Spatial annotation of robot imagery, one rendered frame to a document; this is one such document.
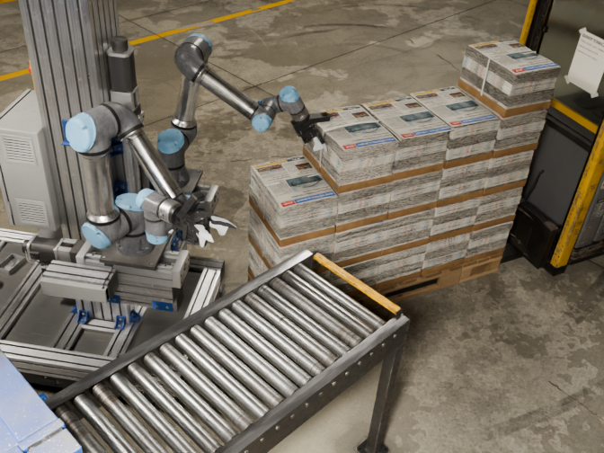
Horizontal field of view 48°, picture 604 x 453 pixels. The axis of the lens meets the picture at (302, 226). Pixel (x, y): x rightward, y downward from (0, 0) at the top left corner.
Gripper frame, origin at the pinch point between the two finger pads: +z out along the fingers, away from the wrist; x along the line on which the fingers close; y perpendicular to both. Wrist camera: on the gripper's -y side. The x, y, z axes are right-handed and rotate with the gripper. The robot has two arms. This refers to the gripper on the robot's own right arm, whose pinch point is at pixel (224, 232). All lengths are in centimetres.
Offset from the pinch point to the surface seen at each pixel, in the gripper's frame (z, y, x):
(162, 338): -14.4, 45.5, 10.2
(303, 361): 30, 43, -11
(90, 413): -10, 51, 46
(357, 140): -11, 3, -107
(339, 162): -13, 12, -98
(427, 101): -3, -5, -163
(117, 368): -17, 48, 29
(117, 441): 4, 51, 48
